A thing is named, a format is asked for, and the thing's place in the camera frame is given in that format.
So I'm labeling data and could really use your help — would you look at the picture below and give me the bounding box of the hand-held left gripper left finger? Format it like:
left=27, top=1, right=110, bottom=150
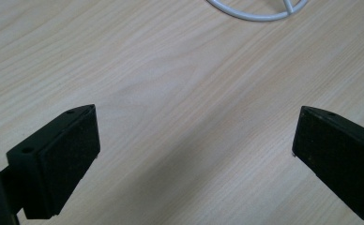
left=6, top=103, right=101, bottom=220

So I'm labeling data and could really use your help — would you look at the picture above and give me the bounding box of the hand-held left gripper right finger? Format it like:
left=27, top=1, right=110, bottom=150
left=291, top=105, right=364, bottom=222

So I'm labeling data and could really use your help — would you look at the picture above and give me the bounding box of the white cable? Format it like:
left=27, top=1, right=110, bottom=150
left=205, top=0, right=310, bottom=23

